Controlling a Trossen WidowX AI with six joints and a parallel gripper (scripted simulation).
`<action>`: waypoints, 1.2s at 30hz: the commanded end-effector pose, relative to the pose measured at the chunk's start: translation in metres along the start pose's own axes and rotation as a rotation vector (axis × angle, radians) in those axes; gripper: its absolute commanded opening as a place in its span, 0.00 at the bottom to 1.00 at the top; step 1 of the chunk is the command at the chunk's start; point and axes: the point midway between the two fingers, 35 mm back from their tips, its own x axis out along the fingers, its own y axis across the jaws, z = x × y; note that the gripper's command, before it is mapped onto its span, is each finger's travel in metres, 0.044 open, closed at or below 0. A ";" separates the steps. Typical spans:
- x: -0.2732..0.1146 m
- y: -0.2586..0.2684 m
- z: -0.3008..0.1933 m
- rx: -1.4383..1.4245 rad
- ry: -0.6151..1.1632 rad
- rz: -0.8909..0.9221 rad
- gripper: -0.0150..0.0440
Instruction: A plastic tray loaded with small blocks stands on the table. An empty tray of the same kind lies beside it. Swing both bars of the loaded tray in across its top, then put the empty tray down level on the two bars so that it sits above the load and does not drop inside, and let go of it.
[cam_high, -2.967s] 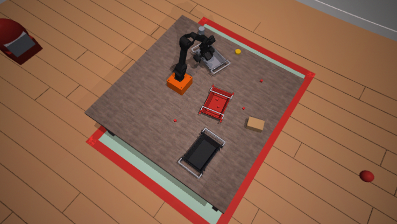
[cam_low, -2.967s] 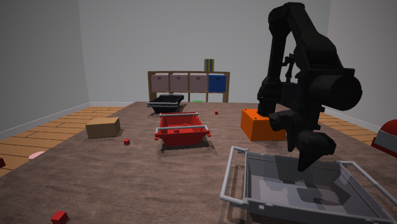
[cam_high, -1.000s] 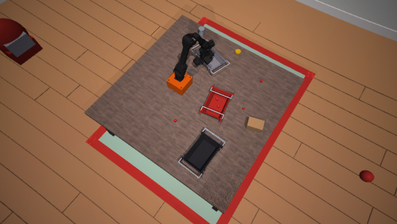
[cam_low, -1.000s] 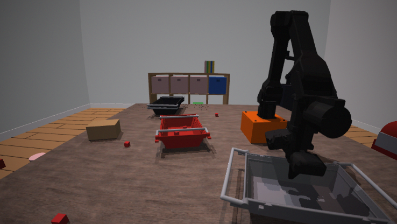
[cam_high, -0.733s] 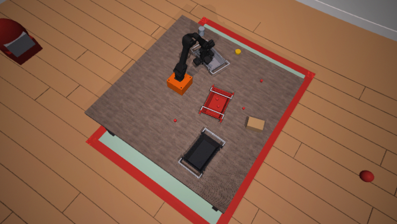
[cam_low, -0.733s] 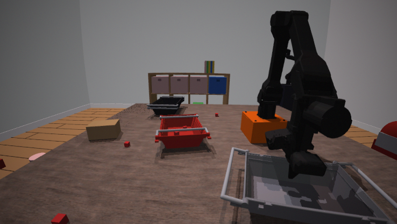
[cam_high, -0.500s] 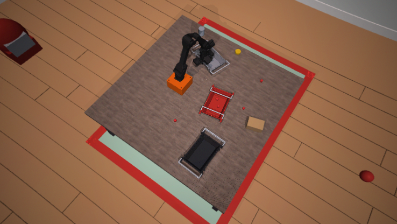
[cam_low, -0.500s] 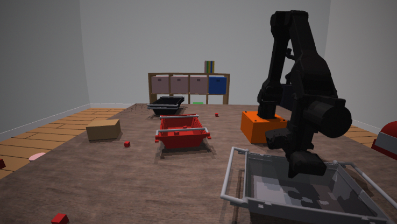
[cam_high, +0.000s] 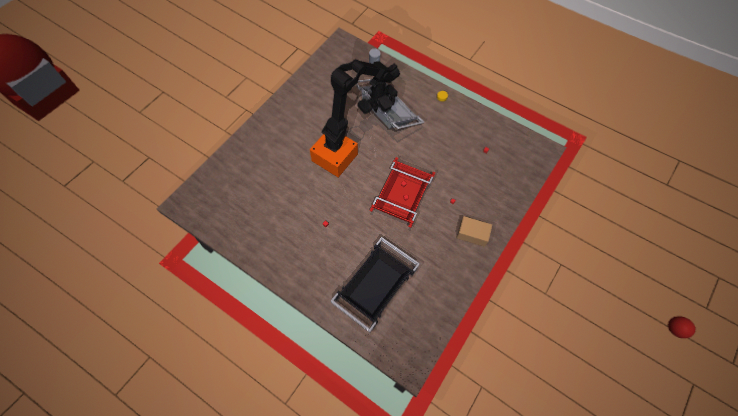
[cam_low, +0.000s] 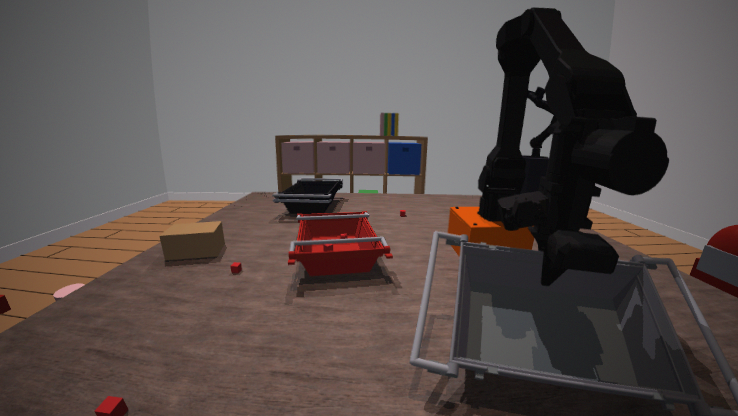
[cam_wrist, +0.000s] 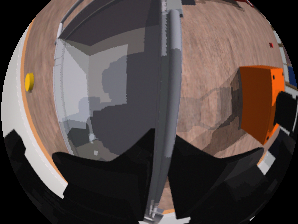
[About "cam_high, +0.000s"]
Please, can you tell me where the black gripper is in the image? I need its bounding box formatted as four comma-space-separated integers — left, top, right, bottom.
357, 84, 397, 114

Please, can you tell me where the grey cylinder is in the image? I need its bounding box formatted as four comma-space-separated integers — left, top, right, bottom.
369, 48, 380, 64

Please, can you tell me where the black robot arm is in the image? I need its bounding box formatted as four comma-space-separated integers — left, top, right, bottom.
322, 60, 400, 152

